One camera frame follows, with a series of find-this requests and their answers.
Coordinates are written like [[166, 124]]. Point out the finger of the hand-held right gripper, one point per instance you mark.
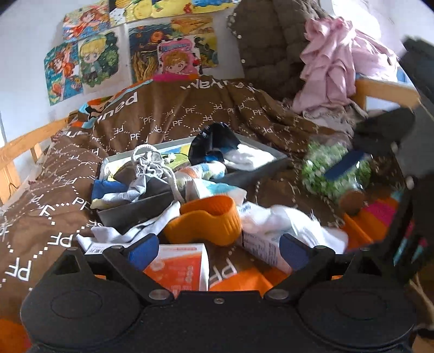
[[383, 130], [403, 230]]

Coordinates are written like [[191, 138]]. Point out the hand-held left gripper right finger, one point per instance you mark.
[[293, 253]]

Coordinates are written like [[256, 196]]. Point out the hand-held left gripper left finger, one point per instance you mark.
[[144, 253]]

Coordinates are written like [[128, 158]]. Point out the green and white plastic bag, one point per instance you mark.
[[322, 176]]

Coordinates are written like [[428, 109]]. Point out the grey tray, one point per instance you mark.
[[264, 166]]

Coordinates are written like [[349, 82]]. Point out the white cloth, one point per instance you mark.
[[291, 220], [251, 156]]

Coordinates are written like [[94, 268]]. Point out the black and blue sock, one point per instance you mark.
[[210, 141]]

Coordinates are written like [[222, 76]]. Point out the white sock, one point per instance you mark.
[[135, 227]]

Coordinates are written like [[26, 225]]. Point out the white crumpled cloth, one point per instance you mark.
[[291, 220]]

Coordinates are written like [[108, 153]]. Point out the white printed carton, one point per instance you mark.
[[261, 251]]

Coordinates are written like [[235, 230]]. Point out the orange and white box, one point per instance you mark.
[[176, 268]]

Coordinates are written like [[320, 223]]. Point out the blue cartoon print cloth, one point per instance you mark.
[[108, 191]]

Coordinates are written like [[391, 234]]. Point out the orange silicone sleeve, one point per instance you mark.
[[210, 220]]

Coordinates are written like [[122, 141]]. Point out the pink garment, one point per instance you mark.
[[332, 68]]

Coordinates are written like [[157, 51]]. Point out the light blue cloth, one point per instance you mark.
[[217, 191]]

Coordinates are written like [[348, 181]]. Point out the blue striped sock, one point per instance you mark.
[[203, 171]]

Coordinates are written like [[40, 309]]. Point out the yellow cartoon print towel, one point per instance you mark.
[[176, 154]]

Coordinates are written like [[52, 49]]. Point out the brown printed blanket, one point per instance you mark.
[[135, 115]]

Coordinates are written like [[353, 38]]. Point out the brown quilted jacket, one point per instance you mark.
[[271, 47]]

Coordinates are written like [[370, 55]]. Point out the orange-haired girl underwater drawing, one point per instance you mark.
[[62, 74]]

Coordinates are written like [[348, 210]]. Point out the blond girl pink-title drawing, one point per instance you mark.
[[178, 57]]

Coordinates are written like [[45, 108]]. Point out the wooden bed frame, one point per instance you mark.
[[23, 142]]

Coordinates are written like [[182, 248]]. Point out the blond boy wall drawing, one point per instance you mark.
[[101, 61]]

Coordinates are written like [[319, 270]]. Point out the starry night wall painting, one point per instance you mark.
[[145, 51]]

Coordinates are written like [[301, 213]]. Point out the yellow field wall painting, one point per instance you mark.
[[203, 37]]

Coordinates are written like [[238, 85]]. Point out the red-haired girl wall drawing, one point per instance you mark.
[[86, 22]]

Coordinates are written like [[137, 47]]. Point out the pineapple wall drawing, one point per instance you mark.
[[130, 12]]

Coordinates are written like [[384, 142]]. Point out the blue and yellow wall drawing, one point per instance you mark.
[[171, 7]]

